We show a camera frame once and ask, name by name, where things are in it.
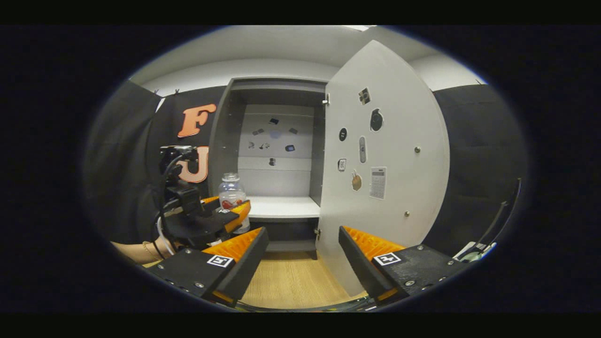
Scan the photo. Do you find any clear bottle with red label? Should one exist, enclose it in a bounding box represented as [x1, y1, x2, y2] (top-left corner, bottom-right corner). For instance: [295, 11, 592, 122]
[218, 173, 251, 234]

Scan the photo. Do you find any black backdrop cloth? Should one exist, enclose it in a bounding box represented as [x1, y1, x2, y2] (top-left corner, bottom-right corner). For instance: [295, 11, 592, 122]
[82, 80, 531, 263]

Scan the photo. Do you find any white cabinet door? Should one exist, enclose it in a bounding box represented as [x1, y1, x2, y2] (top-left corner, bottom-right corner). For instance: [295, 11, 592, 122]
[316, 40, 450, 297]

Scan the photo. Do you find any thin black cable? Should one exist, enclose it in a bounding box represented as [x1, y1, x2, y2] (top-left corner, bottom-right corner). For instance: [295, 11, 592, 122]
[474, 177, 523, 249]

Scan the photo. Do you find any white plastic device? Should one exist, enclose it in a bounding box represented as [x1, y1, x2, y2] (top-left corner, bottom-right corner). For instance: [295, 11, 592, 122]
[453, 241, 497, 262]

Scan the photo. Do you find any grey cabinet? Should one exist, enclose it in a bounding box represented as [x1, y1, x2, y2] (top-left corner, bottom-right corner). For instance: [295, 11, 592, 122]
[208, 77, 328, 260]

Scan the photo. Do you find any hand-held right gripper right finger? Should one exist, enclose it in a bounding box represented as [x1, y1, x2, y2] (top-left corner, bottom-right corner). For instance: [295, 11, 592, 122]
[338, 226, 466, 306]

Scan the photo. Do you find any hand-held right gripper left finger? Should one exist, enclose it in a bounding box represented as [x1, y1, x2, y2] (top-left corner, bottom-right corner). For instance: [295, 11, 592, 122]
[143, 227, 270, 308]

